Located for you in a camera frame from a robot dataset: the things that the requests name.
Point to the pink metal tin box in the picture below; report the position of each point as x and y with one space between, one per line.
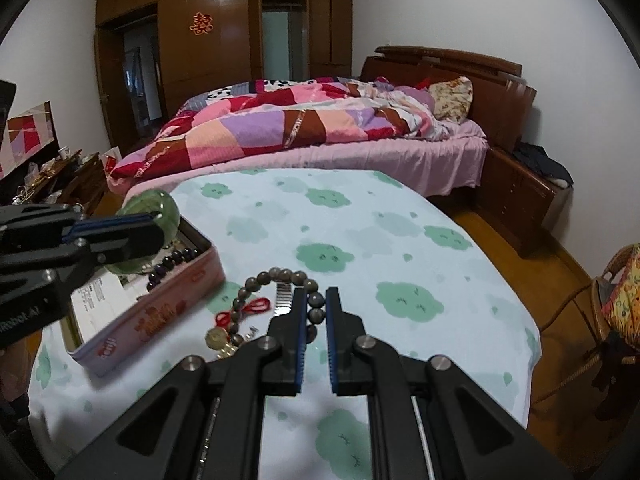
177 292

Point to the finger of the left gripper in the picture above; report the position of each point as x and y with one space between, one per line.
114 228
124 255

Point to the floral pillow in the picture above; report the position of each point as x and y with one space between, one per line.
452 99

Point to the wooden headboard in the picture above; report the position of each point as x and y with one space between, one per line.
502 100

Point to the pink bed sheet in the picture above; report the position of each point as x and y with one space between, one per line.
429 168

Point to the wooden nightstand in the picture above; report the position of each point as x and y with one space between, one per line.
521 206

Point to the red double happiness decal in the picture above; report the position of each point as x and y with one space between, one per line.
202 24

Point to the dark clothes on nightstand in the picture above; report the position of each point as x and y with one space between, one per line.
535 158

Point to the patchwork quilt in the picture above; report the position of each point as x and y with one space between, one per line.
308 113

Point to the colourful patterned cushion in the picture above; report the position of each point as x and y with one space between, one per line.
621 309

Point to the red white gift bag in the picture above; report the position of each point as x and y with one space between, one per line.
110 159

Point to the dark wooden wardrobe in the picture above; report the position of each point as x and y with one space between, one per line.
191 64

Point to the television with reflection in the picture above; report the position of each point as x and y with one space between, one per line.
26 136

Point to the paper leaflets in tin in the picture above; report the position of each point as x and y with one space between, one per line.
105 298

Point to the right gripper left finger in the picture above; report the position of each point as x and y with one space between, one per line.
203 420

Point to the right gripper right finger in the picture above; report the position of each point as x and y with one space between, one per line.
428 419

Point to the wooden tv cabinet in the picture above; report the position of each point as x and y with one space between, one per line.
77 181

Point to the silver metal wristwatch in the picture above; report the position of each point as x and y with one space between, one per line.
284 299

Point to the rattan chair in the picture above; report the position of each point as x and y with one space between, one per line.
610 353

